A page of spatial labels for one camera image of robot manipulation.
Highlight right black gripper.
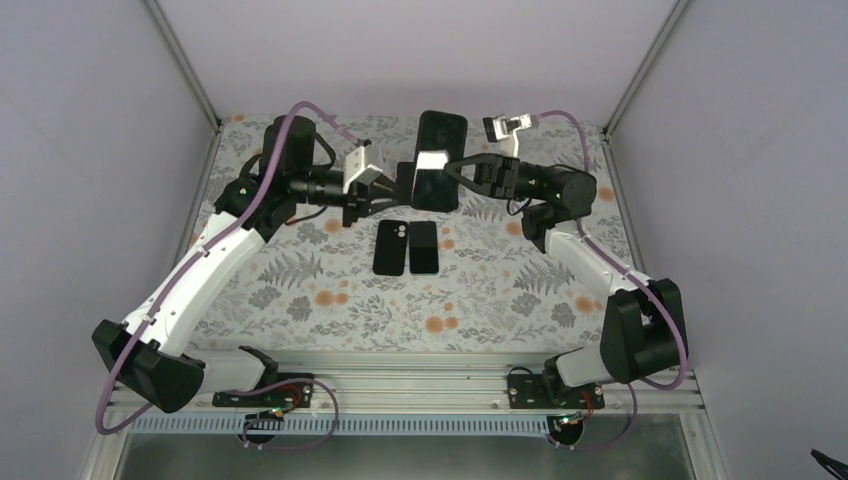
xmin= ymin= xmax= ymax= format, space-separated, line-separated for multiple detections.
xmin=441 ymin=154 xmax=552 ymax=201

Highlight black phone row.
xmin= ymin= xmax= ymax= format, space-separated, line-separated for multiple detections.
xmin=410 ymin=110 xmax=468 ymax=212
xmin=395 ymin=162 xmax=416 ymax=206

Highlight black phone case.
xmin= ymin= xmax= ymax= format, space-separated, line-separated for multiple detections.
xmin=372 ymin=220 xmax=408 ymax=277

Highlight teal phone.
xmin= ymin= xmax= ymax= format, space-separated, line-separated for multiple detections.
xmin=408 ymin=221 xmax=439 ymax=275

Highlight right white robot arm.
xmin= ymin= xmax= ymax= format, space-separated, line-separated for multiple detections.
xmin=443 ymin=154 xmax=689 ymax=407

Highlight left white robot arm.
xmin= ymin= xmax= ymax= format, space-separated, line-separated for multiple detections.
xmin=92 ymin=116 xmax=398 ymax=413

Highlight floral table mat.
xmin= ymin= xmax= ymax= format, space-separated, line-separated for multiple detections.
xmin=189 ymin=114 xmax=631 ymax=353

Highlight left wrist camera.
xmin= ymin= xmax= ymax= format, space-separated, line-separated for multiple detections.
xmin=342 ymin=140 xmax=384 ymax=194

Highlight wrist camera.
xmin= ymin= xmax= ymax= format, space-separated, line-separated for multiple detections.
xmin=482 ymin=114 xmax=533 ymax=158
xmin=342 ymin=140 xmax=384 ymax=194

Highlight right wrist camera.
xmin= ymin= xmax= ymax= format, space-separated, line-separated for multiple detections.
xmin=482 ymin=114 xmax=533 ymax=158

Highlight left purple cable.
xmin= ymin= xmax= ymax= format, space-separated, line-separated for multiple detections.
xmin=95 ymin=100 xmax=372 ymax=452

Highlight purple cable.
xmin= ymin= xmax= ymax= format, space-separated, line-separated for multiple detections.
xmin=535 ymin=109 xmax=692 ymax=453
xmin=95 ymin=100 xmax=372 ymax=452

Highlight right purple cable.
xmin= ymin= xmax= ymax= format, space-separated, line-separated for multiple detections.
xmin=535 ymin=109 xmax=692 ymax=453

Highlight aluminium rail frame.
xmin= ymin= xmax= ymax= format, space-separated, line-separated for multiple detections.
xmin=105 ymin=349 xmax=705 ymax=415

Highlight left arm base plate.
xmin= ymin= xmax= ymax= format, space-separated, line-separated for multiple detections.
xmin=212 ymin=372 xmax=315 ymax=410

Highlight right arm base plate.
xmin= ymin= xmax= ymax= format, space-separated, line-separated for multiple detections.
xmin=506 ymin=367 xmax=605 ymax=410

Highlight grey slotted cable duct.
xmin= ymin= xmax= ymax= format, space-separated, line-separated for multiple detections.
xmin=130 ymin=413 xmax=549 ymax=437

